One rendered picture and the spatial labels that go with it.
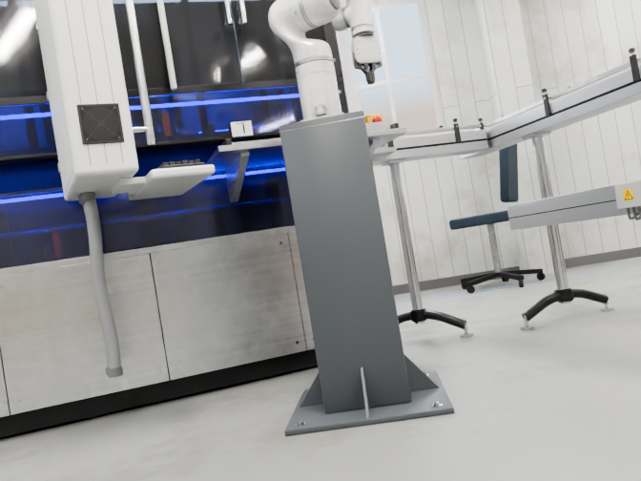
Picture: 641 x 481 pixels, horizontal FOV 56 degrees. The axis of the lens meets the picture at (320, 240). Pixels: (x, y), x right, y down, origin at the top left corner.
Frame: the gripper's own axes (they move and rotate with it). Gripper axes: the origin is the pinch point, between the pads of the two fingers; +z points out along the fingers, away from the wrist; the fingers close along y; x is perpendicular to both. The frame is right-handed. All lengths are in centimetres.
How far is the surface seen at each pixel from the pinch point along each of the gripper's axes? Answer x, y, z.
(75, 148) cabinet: 17, 102, 19
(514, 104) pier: -208, -223, -33
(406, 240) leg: -54, -31, 61
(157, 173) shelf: 14, 81, 28
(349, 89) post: -39.1, -8.2, -7.6
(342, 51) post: -39.1, -8.0, -24.4
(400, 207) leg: -54, -30, 45
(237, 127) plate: -39, 43, 5
